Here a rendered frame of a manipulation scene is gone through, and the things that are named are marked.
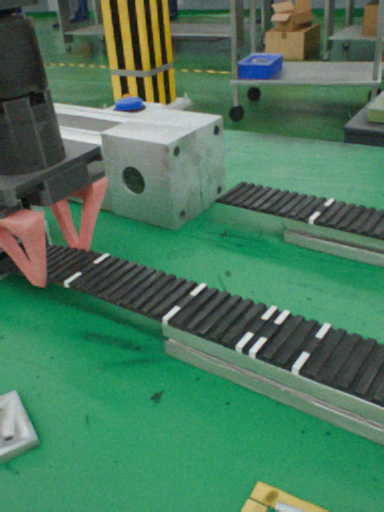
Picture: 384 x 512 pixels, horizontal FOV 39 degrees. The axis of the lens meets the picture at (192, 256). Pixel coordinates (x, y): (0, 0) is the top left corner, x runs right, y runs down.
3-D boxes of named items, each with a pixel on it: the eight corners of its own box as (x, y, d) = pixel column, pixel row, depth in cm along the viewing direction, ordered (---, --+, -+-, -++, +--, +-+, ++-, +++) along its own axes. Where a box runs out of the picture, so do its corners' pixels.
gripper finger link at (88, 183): (16, 276, 48) (-18, 176, 43) (71, 240, 53) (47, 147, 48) (71, 291, 44) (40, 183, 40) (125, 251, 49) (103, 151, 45)
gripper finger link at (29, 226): (-7, 291, 46) (-44, 188, 41) (53, 252, 51) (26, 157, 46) (48, 307, 42) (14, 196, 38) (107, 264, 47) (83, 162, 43)
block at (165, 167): (236, 188, 65) (234, 109, 60) (175, 231, 57) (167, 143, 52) (177, 175, 70) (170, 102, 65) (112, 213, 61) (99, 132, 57)
